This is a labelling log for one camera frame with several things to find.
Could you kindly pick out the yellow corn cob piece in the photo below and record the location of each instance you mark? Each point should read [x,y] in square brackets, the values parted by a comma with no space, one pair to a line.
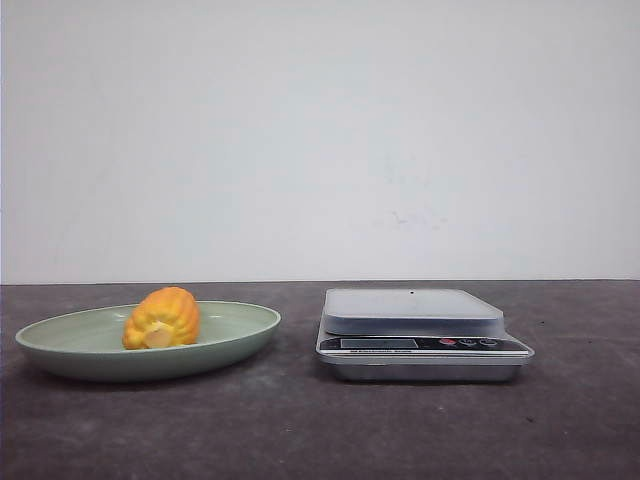
[165,318]

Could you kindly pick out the silver digital kitchen scale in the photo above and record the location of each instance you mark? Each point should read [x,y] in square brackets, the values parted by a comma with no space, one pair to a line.
[416,335]

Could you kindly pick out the green oval plate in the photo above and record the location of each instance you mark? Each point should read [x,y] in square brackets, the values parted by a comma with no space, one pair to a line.
[87,345]

